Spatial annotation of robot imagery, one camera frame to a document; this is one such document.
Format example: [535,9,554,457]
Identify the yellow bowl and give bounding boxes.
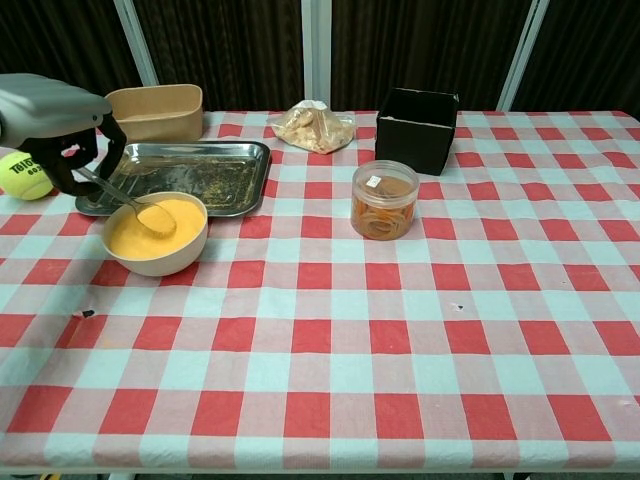
[101,191,210,278]

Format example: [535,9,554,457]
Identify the red white checkered tablecloth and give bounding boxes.
[0,109,640,475]

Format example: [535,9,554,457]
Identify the metal spoon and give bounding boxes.
[78,166,178,237]

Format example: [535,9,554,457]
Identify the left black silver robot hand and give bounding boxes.
[0,72,129,198]

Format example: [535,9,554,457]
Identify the clear bag of snacks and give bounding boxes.
[270,99,358,156]

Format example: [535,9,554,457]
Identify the stainless steel rectangular tray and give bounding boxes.
[75,140,273,219]

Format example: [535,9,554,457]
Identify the black square open box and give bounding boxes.
[374,87,461,177]

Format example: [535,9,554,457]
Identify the yellow tennis ball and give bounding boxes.
[0,150,56,202]

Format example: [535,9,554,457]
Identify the brown paper food container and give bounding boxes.
[104,83,204,144]

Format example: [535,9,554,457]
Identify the white partition frame post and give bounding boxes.
[113,0,161,92]
[496,0,552,114]
[299,0,334,114]

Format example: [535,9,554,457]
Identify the dark brown pleated curtain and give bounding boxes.
[330,0,532,113]
[131,0,305,113]
[0,0,145,101]
[513,0,640,113]

